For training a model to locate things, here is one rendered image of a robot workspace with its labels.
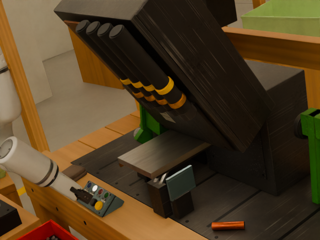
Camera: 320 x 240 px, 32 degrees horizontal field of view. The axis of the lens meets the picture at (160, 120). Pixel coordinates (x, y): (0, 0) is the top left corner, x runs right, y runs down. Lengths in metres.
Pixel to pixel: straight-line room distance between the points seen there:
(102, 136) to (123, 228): 0.73
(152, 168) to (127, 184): 0.44
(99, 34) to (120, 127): 1.21
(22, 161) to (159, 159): 0.37
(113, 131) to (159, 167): 0.91
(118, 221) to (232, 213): 0.35
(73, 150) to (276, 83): 1.02
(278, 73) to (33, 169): 0.75
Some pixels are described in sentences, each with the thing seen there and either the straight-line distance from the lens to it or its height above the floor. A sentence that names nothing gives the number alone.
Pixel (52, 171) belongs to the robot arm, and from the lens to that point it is 1.59.
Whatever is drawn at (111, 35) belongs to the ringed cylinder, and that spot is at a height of 1.55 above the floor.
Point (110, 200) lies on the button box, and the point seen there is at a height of 0.94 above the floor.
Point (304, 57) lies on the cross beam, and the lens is 1.79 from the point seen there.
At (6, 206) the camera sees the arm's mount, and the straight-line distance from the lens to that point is 1.98.
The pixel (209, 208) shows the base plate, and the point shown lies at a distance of 1.68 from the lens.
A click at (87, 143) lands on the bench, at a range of 2.31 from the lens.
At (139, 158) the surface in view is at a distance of 1.53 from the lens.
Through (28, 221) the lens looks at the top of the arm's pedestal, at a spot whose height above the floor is 0.85.
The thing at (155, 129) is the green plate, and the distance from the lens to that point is 1.71.
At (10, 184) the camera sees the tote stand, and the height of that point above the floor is 0.79.
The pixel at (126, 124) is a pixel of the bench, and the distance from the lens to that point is 2.39.
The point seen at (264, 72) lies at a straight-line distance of 1.66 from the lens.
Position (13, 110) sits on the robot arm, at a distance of 1.51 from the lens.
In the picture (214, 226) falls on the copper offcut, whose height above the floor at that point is 0.92.
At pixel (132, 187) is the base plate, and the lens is 1.87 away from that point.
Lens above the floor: 1.83
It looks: 24 degrees down
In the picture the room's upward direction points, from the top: 13 degrees counter-clockwise
